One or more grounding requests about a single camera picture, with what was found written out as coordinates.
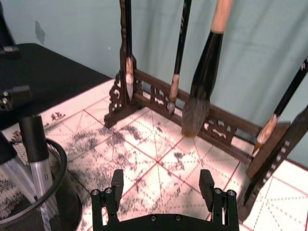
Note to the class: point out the dark carved wooden brush rack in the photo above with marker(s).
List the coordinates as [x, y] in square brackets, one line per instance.
[217, 115]

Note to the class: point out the thin black brush, grey tip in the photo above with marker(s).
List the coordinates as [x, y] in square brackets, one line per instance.
[180, 55]

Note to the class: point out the black brush with clear cap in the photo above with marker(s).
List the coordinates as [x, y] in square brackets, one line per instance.
[7, 151]
[34, 142]

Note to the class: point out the black brush, amber tip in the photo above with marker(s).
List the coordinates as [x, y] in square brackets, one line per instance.
[287, 96]

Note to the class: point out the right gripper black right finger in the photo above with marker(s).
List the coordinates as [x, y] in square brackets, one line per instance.
[222, 207]

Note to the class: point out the white red-grid calligraphy mat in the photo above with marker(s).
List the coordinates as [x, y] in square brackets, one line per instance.
[158, 178]

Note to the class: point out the black table cloth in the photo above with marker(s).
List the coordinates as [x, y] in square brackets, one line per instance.
[60, 72]

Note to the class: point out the black mesh pen holder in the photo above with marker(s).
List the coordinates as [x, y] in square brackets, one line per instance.
[65, 197]

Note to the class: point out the slim black brush, white tip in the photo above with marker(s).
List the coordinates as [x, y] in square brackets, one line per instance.
[129, 72]

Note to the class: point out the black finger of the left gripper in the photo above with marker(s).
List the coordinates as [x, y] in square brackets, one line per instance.
[16, 96]
[9, 53]

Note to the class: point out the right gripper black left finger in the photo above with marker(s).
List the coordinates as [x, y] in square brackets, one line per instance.
[107, 204]

